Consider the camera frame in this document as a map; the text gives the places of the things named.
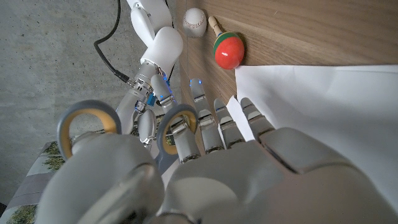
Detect colourful wooden maraca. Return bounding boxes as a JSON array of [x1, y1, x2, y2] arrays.
[[208, 15, 246, 70]]

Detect grey scissors with orange handles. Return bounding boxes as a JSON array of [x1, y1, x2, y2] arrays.
[[57, 99, 200, 177]]

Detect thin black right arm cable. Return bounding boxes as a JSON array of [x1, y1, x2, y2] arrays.
[[164, 0, 175, 82]]

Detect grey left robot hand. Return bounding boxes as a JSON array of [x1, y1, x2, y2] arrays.
[[35, 73, 398, 224]]

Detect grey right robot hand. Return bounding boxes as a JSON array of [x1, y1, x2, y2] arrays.
[[116, 62, 158, 147]]

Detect white baseball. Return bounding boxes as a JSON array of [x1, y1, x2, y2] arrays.
[[182, 7, 208, 39]]

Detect printed window backdrop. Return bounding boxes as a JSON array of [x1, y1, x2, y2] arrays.
[[0, 114, 175, 224]]

